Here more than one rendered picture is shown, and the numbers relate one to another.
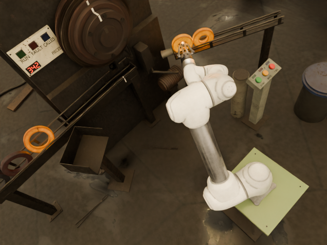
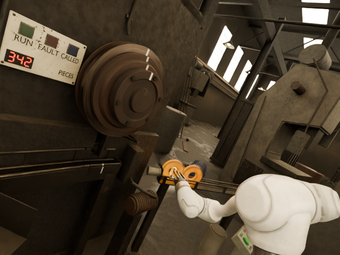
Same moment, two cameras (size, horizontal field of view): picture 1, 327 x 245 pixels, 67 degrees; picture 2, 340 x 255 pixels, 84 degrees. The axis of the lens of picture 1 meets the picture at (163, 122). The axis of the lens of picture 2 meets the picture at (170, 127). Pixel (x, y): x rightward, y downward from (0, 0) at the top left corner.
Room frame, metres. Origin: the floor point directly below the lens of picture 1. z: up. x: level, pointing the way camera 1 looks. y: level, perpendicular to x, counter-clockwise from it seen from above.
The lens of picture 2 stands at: (0.39, 0.37, 1.22)
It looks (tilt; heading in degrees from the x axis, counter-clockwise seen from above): 10 degrees down; 332
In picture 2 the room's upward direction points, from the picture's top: 24 degrees clockwise
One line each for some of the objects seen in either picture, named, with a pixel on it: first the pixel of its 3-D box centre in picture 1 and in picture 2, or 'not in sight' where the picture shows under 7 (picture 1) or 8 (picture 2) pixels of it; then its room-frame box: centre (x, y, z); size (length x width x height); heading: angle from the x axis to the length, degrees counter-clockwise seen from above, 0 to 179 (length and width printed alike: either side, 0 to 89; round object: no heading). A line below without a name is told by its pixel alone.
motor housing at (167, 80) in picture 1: (175, 93); (130, 226); (1.37, -0.19, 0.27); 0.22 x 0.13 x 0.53; 116
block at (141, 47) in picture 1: (144, 58); (129, 163); (1.47, -0.04, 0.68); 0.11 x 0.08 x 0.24; 26
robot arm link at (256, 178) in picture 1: (255, 178); not in sight; (0.37, -0.37, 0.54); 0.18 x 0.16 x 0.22; 94
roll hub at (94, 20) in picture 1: (106, 35); (138, 99); (1.26, 0.12, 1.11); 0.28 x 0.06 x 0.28; 116
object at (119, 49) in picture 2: (97, 29); (127, 92); (1.35, 0.17, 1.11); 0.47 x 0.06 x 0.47; 116
